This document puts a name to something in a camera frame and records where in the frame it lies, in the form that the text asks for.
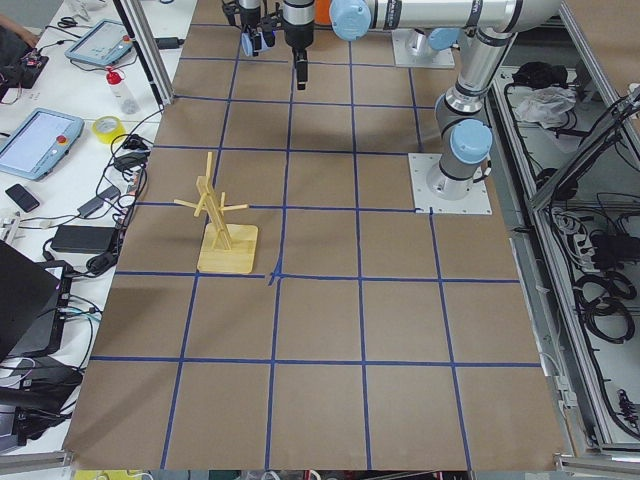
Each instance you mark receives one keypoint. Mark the blue teach pendant near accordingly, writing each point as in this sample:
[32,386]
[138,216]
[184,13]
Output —
[39,143]

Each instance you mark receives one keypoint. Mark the blue teach pendant far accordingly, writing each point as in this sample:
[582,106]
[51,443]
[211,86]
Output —
[102,45]

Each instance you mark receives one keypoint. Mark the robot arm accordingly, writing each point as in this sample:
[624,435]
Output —
[466,139]
[269,26]

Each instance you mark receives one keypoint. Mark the wooden cup rack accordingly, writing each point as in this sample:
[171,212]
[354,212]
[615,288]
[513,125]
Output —
[225,248]

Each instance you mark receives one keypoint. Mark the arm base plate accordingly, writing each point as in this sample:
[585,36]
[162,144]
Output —
[434,192]
[424,48]

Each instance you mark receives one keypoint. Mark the orange can with silver lid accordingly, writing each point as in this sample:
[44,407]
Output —
[322,16]

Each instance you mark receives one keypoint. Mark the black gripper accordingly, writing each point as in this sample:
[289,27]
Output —
[298,36]
[248,16]

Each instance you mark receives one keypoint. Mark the black laptop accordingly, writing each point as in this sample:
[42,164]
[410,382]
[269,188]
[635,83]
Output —
[33,295]

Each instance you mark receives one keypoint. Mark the blue teach pendant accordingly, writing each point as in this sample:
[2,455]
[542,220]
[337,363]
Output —
[39,143]
[102,45]

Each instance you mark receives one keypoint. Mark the black smartphone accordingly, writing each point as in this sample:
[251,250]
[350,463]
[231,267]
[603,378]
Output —
[22,198]

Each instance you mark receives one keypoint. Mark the black power adapter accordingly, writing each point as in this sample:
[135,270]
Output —
[83,239]

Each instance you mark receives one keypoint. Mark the white plastic cup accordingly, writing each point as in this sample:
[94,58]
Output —
[247,44]

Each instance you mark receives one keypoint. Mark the aluminium frame post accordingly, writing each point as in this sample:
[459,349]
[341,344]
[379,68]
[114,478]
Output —
[132,15]

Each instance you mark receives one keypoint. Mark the yellow tape roll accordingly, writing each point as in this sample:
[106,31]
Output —
[108,128]

